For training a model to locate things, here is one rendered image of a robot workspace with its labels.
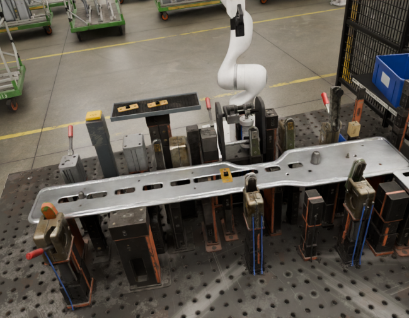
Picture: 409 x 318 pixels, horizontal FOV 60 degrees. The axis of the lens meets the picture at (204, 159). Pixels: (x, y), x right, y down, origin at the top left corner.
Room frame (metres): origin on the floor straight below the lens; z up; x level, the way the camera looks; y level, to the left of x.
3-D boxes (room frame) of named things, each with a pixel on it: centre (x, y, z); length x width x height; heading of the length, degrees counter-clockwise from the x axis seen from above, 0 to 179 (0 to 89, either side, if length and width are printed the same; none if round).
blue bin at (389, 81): (1.49, -0.95, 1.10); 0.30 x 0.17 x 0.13; 175
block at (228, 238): (1.05, -0.07, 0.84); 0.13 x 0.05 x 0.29; 4
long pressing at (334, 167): (1.03, -0.05, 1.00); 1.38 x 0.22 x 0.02; 94
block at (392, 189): (0.89, -0.63, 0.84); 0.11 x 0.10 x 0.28; 4
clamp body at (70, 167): (1.17, 0.53, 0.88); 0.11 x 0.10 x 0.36; 4
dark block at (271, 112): (1.27, -0.28, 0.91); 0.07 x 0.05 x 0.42; 4
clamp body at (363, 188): (0.86, -0.49, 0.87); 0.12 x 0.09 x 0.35; 4
